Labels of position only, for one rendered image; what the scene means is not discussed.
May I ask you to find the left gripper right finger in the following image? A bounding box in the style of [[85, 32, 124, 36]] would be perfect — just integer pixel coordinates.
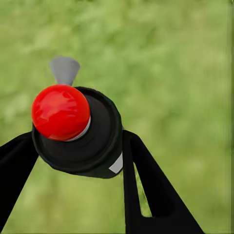
[[122, 130, 204, 234]]

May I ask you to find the pesticide atomizer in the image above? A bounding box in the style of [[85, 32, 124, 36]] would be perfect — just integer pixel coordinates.
[[31, 56, 124, 179]]

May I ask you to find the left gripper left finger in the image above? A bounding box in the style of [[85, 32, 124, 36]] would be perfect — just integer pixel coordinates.
[[0, 131, 39, 233]]

